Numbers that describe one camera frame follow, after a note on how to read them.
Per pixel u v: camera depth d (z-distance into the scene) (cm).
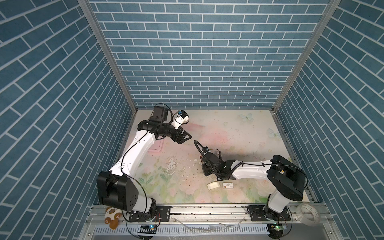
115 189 41
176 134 69
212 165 67
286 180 45
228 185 82
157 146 96
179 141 69
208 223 72
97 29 77
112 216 71
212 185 82
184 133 69
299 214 72
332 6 71
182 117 69
